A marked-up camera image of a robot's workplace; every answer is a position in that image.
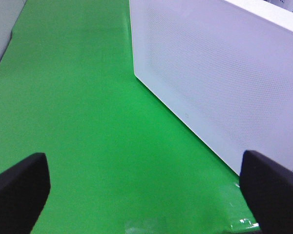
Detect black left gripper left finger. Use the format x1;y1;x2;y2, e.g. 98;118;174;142
0;153;50;234

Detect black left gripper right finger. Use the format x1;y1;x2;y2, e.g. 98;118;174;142
239;150;293;234

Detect white microwave oven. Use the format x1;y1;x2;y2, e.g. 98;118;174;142
228;0;293;32

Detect white microwave door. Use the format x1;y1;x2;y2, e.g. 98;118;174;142
129;0;293;173

